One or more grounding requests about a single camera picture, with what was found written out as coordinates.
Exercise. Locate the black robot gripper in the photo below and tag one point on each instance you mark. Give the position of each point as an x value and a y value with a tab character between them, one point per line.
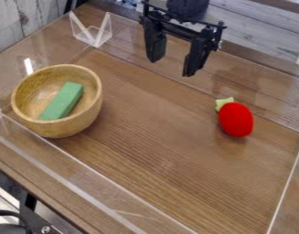
184	18

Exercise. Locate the green rectangular foam block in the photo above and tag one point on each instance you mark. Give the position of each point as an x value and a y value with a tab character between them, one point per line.
62	102

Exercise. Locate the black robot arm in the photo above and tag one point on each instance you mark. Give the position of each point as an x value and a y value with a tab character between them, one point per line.
181	19

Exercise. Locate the brown wooden bowl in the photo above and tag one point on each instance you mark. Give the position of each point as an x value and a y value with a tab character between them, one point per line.
34	92

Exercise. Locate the red plush strawberry toy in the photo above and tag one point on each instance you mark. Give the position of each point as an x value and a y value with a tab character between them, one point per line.
235	117

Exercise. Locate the clear acrylic corner bracket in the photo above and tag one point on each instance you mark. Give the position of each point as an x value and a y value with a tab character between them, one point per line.
93	36

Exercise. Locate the black table leg bracket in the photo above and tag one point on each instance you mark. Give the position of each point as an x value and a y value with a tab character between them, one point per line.
38	225

